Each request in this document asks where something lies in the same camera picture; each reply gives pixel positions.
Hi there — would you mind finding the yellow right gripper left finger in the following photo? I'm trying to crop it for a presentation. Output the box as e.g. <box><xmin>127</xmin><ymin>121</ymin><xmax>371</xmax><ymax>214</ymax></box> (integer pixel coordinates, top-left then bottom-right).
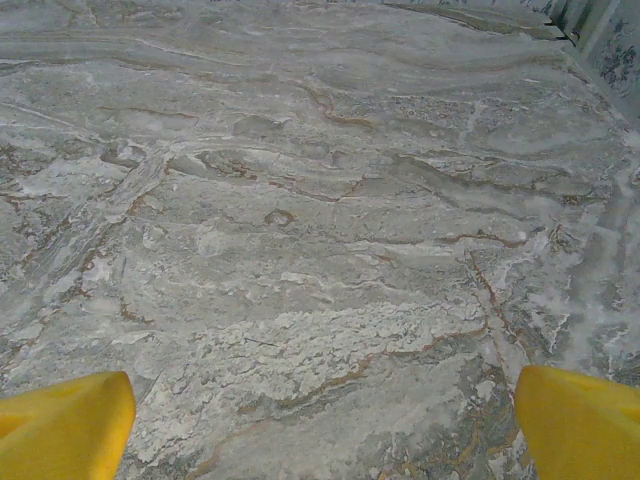
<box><xmin>0</xmin><ymin>370</ymin><xmax>137</xmax><ymax>480</ymax></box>

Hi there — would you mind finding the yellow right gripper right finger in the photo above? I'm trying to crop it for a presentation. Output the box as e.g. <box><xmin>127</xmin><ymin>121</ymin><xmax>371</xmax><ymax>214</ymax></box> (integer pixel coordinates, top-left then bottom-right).
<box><xmin>514</xmin><ymin>364</ymin><xmax>640</xmax><ymax>480</ymax></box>

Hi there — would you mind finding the aluminium frame post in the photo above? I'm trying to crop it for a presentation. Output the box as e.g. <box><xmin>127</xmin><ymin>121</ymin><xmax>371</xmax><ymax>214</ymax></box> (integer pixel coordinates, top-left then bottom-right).
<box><xmin>542</xmin><ymin>0</ymin><xmax>586</xmax><ymax>49</ymax></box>

